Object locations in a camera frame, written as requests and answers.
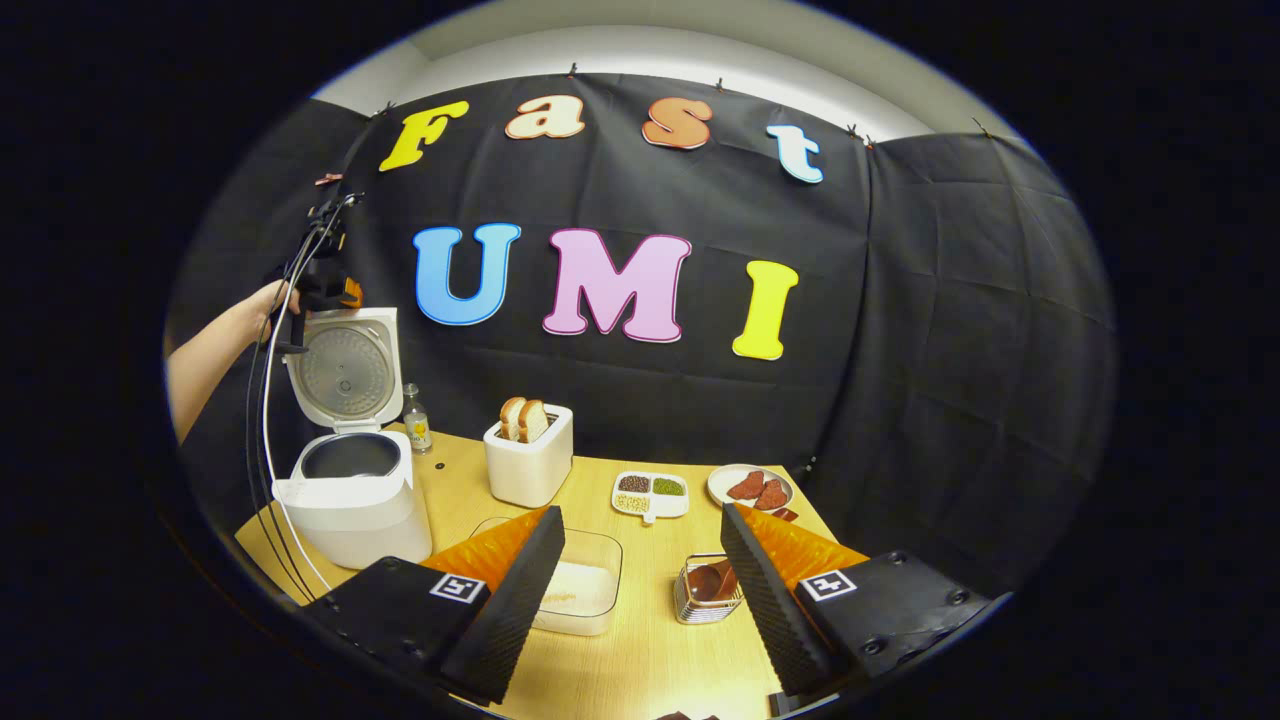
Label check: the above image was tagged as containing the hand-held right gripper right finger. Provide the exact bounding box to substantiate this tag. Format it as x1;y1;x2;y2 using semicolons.
720;502;996;701

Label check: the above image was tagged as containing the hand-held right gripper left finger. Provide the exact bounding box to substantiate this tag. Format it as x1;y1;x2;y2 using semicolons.
303;505;566;706

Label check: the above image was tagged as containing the brown wooden spoon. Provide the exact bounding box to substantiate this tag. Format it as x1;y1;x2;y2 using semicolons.
690;507;801;603

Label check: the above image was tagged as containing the metal wire chopstick holder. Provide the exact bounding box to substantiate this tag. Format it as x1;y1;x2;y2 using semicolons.
673;553;746;626

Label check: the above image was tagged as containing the white rice cooker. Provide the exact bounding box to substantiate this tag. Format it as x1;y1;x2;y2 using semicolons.
272;307;434;571

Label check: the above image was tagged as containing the clear plastic container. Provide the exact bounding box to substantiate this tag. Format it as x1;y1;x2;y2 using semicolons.
470;516;624;637

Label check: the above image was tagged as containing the white toaster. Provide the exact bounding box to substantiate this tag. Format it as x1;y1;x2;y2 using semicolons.
484;403;575;509

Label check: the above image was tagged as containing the round white plate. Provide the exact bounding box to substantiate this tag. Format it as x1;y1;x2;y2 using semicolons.
706;463;795;511

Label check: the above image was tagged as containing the white divided dish with beans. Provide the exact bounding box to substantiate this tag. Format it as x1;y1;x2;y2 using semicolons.
611;471;691;525

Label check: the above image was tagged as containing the small glass bottle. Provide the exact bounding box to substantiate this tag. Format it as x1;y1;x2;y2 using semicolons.
402;383;434;454

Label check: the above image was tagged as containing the black backdrop cloth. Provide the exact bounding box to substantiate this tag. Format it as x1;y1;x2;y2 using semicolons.
165;72;1116;601

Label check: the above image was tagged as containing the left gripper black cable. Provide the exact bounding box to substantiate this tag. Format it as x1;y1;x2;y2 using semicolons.
245;225;336;601

